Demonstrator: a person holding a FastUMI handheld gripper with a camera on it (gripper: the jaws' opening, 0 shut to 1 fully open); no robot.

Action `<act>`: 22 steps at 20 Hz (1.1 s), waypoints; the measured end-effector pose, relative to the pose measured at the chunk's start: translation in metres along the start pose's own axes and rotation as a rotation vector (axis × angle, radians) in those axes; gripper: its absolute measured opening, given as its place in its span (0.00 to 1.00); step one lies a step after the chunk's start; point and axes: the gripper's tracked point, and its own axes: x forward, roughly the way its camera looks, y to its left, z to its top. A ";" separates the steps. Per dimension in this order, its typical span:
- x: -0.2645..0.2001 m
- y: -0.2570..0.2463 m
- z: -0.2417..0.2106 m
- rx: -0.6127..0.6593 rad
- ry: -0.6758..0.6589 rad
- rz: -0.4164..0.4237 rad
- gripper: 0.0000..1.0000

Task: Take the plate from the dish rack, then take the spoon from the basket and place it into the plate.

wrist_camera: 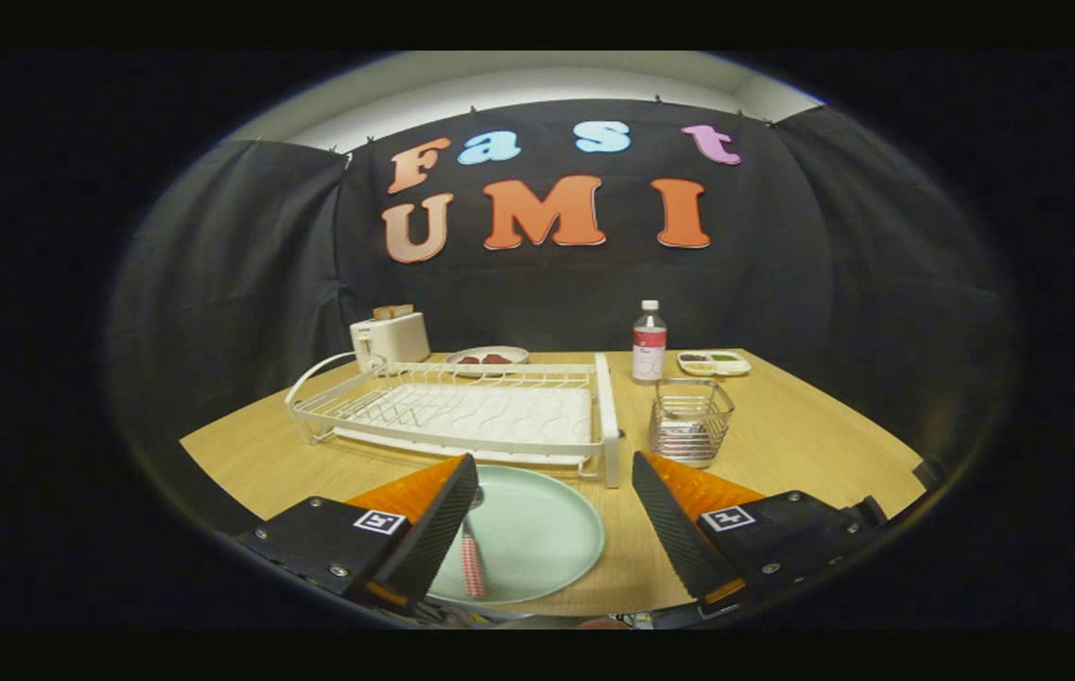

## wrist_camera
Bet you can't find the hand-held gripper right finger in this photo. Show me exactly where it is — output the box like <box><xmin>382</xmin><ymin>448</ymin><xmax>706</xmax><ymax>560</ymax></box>
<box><xmin>632</xmin><ymin>451</ymin><xmax>888</xmax><ymax>611</ymax></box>

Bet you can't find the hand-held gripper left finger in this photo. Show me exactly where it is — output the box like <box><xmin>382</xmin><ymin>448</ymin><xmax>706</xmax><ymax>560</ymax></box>
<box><xmin>234</xmin><ymin>453</ymin><xmax>481</xmax><ymax>616</ymax></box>

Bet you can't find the spoon with red checked handle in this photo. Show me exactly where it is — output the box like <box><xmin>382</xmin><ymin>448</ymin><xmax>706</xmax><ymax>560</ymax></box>
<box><xmin>459</xmin><ymin>485</ymin><xmax>489</xmax><ymax>599</ymax></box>

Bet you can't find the metal wire basket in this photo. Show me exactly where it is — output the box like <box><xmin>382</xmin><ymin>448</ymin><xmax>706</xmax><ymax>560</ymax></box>
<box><xmin>648</xmin><ymin>378</ymin><xmax>736</xmax><ymax>468</ymax></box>

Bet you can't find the pale green plate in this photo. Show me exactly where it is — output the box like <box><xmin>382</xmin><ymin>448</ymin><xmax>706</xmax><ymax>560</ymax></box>
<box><xmin>424</xmin><ymin>463</ymin><xmax>606</xmax><ymax>606</ymax></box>

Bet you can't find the white wire dish rack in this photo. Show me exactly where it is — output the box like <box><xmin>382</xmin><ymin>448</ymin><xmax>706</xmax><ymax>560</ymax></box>
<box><xmin>285</xmin><ymin>352</ymin><xmax>623</xmax><ymax>489</ymax></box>

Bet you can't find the beige plate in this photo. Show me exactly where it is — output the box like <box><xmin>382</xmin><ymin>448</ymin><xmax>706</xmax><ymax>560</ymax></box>
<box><xmin>472</xmin><ymin>346</ymin><xmax>530</xmax><ymax>377</ymax></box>

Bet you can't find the white divided snack tray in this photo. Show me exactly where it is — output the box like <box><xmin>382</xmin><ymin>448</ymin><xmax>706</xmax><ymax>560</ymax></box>
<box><xmin>676</xmin><ymin>350</ymin><xmax>753</xmax><ymax>377</ymax></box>

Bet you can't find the white toaster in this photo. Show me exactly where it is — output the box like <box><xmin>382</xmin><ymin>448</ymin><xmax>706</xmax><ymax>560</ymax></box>
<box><xmin>350</xmin><ymin>312</ymin><xmax>431</xmax><ymax>372</ymax></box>

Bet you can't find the clear bottle with red label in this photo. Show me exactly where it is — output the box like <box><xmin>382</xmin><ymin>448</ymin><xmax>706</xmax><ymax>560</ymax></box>
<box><xmin>632</xmin><ymin>300</ymin><xmax>668</xmax><ymax>384</ymax></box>

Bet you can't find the black backdrop cloth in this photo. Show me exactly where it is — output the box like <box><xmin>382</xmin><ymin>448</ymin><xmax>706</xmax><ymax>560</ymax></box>
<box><xmin>107</xmin><ymin>96</ymin><xmax>1015</xmax><ymax>474</ymax></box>

